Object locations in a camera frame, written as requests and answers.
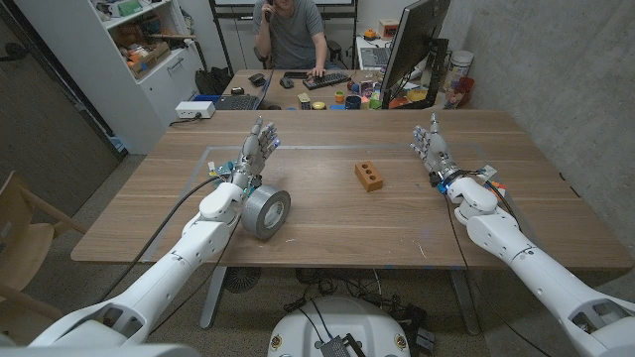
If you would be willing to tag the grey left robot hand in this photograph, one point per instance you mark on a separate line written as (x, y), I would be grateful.
(254, 151)

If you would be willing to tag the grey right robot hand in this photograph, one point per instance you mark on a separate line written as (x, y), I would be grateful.
(433, 151)

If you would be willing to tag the grey duct tape roll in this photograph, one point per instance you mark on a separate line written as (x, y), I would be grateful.
(267, 211)

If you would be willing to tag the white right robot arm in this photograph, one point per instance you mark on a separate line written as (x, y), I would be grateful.
(536, 258)

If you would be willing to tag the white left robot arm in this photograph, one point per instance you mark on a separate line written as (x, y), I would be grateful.
(159, 268)

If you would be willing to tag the white power strip box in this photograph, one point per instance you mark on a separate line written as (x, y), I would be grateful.
(195, 109)

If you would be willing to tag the cardboard box of items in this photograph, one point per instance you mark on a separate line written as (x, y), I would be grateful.
(146, 58)

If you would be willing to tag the open black laptop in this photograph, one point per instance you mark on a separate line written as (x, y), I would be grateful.
(243, 99)

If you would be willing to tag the small orange brick block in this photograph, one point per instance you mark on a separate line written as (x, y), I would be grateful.
(368, 175)

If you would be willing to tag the black computer mouse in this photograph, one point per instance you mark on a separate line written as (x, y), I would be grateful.
(286, 83)

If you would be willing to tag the white lidded jar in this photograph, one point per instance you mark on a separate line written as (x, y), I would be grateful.
(458, 68)

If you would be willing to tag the dark blue mug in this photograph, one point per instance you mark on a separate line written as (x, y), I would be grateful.
(353, 102)

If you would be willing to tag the black keyboard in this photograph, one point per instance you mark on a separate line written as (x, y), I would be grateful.
(326, 80)

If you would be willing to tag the black computer monitor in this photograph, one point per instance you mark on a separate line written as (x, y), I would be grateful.
(413, 47)

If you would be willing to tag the silver laptop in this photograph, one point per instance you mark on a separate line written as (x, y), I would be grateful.
(375, 57)

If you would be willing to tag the person in grey t-shirt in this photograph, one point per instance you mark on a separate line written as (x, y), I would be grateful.
(293, 35)

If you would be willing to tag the white shelf cabinet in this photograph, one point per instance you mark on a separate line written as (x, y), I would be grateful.
(124, 64)

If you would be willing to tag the white robot torso base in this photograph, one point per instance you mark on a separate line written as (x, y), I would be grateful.
(339, 328)

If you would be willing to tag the wooden chair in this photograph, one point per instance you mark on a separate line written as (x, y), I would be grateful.
(25, 248)

